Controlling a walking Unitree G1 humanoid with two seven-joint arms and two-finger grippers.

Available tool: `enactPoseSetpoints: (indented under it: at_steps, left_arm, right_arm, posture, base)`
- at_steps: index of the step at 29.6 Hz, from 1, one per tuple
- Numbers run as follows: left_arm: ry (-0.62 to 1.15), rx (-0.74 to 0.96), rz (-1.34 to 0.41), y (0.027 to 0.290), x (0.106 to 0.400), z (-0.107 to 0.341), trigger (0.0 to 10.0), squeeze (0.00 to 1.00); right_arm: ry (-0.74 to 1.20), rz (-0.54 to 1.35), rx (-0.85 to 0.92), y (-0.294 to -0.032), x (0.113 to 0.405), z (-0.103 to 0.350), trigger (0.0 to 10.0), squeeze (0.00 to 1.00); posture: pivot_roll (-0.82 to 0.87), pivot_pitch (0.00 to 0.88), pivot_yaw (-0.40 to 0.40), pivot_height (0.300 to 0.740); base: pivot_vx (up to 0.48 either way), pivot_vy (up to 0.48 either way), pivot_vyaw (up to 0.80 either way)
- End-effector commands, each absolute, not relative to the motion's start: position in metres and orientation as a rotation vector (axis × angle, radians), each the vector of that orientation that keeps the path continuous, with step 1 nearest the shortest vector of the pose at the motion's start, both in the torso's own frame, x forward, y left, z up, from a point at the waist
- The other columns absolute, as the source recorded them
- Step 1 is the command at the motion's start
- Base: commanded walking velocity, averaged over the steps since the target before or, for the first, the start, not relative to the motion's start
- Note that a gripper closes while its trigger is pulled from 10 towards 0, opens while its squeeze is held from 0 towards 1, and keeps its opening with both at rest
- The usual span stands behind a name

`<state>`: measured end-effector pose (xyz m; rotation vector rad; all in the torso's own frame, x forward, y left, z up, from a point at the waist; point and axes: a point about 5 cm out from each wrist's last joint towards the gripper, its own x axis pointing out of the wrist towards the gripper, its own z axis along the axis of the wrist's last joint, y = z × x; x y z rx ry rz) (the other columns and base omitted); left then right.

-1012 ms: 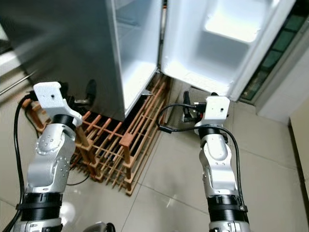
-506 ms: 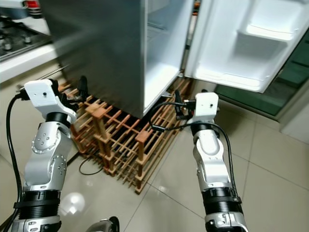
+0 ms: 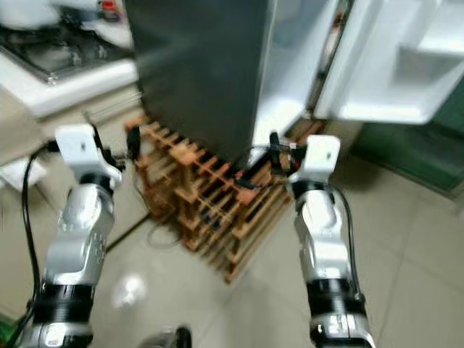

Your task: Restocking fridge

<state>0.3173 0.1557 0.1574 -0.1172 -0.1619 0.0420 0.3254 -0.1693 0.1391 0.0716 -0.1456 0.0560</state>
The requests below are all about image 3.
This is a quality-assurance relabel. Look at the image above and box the dark grey fridge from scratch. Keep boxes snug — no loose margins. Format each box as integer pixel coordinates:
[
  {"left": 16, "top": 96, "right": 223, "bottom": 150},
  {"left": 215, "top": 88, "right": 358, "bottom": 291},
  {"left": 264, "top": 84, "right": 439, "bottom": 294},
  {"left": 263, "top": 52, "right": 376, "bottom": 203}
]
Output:
[{"left": 123, "top": 0, "right": 352, "bottom": 166}]

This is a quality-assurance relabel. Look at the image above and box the white open fridge door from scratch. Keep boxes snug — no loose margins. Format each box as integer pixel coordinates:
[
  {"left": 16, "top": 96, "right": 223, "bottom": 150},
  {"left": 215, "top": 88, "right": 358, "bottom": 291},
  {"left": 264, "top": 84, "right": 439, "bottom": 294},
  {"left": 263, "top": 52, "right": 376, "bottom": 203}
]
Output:
[{"left": 313, "top": 0, "right": 464, "bottom": 125}]

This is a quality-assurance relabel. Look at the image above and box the wooden wine rack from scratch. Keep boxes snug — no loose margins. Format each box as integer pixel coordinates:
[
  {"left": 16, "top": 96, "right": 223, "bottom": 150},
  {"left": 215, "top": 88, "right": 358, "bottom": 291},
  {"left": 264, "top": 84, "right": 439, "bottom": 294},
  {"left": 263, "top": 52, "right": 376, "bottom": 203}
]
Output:
[{"left": 123, "top": 112, "right": 328, "bottom": 285}]

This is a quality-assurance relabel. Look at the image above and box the steel gas stove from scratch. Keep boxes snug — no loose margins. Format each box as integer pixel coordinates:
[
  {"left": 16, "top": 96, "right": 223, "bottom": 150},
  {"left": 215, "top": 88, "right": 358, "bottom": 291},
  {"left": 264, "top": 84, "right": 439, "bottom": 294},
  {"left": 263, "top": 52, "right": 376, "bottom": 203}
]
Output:
[{"left": 0, "top": 25, "right": 140, "bottom": 84}]

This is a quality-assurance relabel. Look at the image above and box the green tinted glass door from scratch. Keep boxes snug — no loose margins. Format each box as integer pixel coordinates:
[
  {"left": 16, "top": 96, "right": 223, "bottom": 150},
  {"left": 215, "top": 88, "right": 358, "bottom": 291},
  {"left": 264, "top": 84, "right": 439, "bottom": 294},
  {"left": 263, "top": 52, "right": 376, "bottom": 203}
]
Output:
[{"left": 349, "top": 94, "right": 464, "bottom": 198}]

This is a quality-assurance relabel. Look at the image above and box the white cooking pot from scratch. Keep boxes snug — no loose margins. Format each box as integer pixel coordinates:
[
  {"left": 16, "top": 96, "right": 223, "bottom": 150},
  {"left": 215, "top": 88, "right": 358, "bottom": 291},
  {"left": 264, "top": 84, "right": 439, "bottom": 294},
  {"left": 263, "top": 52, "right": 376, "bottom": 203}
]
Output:
[{"left": 0, "top": 0, "right": 60, "bottom": 30}]

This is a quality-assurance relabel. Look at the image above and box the grey robot left foot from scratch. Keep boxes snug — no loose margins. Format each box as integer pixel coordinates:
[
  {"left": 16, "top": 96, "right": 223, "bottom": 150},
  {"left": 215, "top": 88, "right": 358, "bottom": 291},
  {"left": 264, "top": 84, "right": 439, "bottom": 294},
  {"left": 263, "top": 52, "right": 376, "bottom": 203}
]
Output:
[{"left": 136, "top": 326, "right": 194, "bottom": 348}]

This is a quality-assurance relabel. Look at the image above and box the green storage bin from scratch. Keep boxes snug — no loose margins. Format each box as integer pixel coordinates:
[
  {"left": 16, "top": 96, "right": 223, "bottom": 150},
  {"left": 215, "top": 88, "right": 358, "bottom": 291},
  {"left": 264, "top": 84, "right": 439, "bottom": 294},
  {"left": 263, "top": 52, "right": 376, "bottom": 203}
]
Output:
[{"left": 0, "top": 313, "right": 21, "bottom": 348}]

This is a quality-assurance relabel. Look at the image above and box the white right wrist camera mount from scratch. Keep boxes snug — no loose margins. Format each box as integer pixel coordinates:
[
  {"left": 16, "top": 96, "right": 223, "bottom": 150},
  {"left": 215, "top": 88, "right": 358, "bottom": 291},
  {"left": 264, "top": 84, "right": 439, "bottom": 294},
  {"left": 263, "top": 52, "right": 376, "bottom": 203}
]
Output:
[{"left": 297, "top": 135, "right": 341, "bottom": 188}]

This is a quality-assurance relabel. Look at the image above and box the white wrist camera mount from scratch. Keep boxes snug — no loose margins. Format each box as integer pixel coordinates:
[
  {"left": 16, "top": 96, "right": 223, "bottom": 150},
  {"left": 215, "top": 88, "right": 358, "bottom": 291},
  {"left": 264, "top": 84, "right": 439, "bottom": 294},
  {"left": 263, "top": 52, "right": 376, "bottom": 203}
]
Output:
[
  {"left": 297, "top": 135, "right": 341, "bottom": 188},
  {"left": 55, "top": 123, "right": 123, "bottom": 191}
]

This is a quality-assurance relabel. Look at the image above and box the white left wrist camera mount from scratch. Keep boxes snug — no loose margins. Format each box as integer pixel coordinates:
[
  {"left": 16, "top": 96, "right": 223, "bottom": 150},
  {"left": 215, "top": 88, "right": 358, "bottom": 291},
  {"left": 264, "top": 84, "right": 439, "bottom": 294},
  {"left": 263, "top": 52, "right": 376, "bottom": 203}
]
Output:
[{"left": 55, "top": 123, "right": 123, "bottom": 191}]

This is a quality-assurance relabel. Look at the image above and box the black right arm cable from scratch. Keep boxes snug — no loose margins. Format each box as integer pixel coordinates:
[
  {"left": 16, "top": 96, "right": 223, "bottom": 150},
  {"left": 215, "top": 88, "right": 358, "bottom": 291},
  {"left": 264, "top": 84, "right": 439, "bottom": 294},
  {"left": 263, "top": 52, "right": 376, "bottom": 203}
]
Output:
[{"left": 236, "top": 144, "right": 363, "bottom": 305}]

